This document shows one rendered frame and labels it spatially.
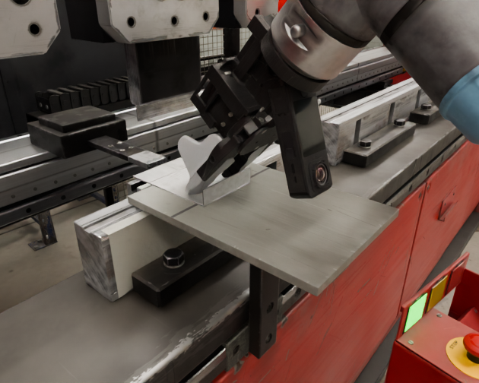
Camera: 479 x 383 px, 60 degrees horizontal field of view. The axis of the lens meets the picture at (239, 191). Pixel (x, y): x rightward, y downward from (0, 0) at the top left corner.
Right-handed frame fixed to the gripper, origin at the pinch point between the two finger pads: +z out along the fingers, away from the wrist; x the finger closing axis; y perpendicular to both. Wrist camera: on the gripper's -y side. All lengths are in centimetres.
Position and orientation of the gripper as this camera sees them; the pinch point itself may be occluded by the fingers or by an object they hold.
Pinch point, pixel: (214, 183)
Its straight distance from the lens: 51.5
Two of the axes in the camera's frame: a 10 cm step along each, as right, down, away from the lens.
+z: -5.0, 4.9, 7.1
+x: -6.4, 3.4, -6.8
